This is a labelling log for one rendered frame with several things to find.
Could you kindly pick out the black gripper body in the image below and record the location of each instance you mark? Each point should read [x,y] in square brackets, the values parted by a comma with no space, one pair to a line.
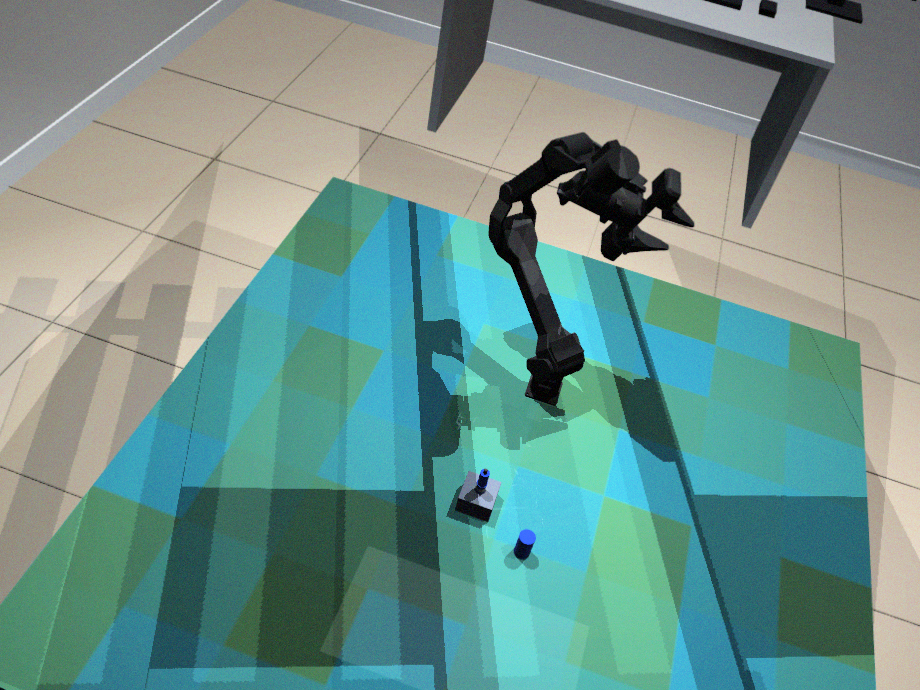
[627,209]

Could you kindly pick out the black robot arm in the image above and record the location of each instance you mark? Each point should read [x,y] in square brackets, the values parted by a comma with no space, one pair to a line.
[608,168]

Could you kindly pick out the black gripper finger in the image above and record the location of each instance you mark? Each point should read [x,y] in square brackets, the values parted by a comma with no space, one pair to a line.
[643,241]
[678,215]

